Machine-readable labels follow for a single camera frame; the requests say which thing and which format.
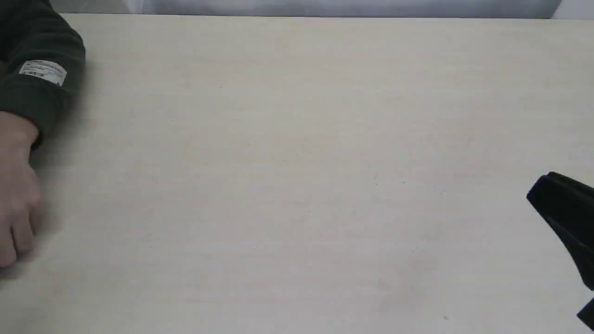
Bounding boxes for open bare human hand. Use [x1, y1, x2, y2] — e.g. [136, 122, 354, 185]
[0, 111, 42, 268]

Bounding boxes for dark green sleeved forearm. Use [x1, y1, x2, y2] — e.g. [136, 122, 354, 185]
[0, 0, 86, 147]

